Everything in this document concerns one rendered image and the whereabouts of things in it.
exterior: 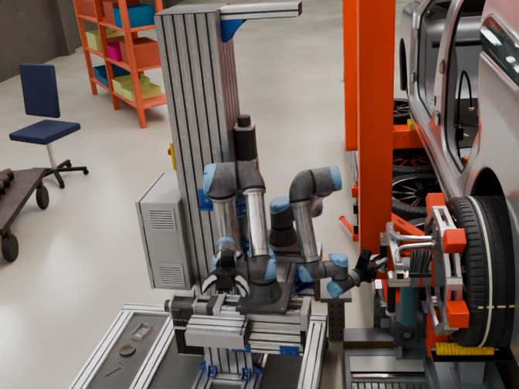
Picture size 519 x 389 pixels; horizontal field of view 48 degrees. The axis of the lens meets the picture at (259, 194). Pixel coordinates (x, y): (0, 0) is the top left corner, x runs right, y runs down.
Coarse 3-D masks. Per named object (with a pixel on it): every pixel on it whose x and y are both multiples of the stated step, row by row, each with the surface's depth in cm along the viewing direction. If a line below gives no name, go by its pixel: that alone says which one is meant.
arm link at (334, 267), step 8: (336, 256) 258; (344, 256) 258; (328, 264) 257; (336, 264) 257; (344, 264) 257; (328, 272) 257; (336, 272) 258; (344, 272) 259; (336, 280) 260; (344, 280) 260
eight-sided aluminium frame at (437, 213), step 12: (432, 216) 260; (444, 216) 256; (444, 228) 242; (432, 252) 287; (444, 264) 238; (456, 264) 236; (444, 276) 237; (456, 276) 234; (444, 288) 238; (456, 288) 234; (432, 300) 281; (444, 300) 240; (456, 300) 237; (432, 312) 273; (444, 312) 241; (432, 324) 270; (444, 324) 242
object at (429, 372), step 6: (426, 354) 313; (426, 360) 312; (426, 366) 305; (432, 366) 308; (426, 372) 305; (432, 372) 304; (426, 378) 305; (432, 378) 300; (432, 384) 296; (504, 384) 289
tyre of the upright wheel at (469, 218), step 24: (456, 216) 250; (504, 216) 238; (480, 240) 233; (504, 240) 232; (480, 264) 229; (504, 264) 228; (480, 288) 229; (504, 288) 228; (480, 312) 231; (504, 312) 230; (456, 336) 258; (480, 336) 240; (504, 336) 237
